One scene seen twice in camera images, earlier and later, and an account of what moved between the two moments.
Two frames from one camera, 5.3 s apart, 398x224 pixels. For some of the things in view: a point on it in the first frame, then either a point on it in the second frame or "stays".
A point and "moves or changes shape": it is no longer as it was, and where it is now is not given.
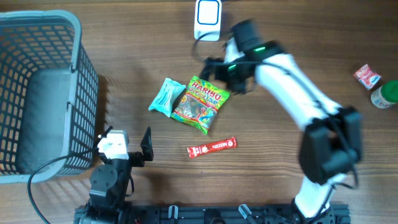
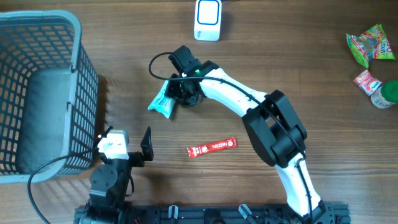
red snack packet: x=367 y=77 moves or changes shape
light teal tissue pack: x=167 y=96 stays
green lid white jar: x=386 y=95 stays
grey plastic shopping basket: x=49 y=96 stays
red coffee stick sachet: x=227 y=144 stays
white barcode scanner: x=208 y=18 stays
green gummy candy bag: x=200 y=103 → x=370 y=45
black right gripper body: x=235 y=72 → x=178 y=90
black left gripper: x=137 y=159 stays
